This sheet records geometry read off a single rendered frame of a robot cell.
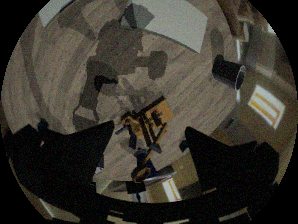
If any blue ball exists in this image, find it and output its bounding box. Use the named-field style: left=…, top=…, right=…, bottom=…
left=36, top=121, right=47, bottom=129

